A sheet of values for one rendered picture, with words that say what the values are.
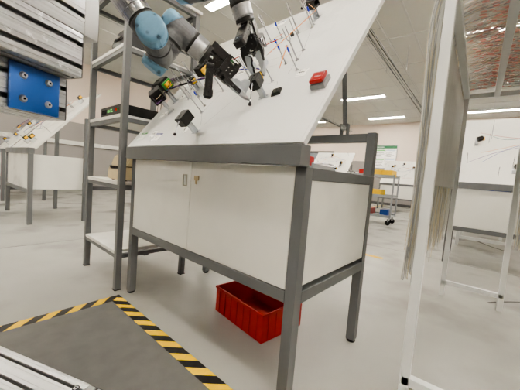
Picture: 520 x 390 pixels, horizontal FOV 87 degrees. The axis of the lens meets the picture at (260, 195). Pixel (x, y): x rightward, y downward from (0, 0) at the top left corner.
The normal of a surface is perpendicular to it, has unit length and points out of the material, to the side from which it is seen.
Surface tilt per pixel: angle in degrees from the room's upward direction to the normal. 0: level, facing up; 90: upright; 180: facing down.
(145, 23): 90
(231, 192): 90
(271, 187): 90
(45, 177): 90
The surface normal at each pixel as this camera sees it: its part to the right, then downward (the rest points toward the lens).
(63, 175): 0.79, 0.11
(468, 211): -0.62, 0.00
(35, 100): 0.94, 0.10
